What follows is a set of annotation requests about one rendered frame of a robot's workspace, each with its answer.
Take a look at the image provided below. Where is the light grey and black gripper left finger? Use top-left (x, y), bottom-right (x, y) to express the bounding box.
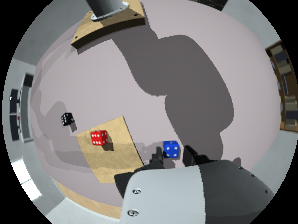
top-left (114, 147), bottom-right (165, 199)

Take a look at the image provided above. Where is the tan square mat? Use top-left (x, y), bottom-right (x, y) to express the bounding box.
top-left (76, 116), bottom-right (144, 183)

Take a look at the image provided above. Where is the blue die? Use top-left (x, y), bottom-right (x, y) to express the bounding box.
top-left (163, 141), bottom-right (179, 158)

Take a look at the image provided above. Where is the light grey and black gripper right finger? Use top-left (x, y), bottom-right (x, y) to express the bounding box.
top-left (182, 145), bottom-right (217, 167)

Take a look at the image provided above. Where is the red die with white pips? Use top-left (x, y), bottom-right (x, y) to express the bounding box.
top-left (91, 130), bottom-right (108, 146)

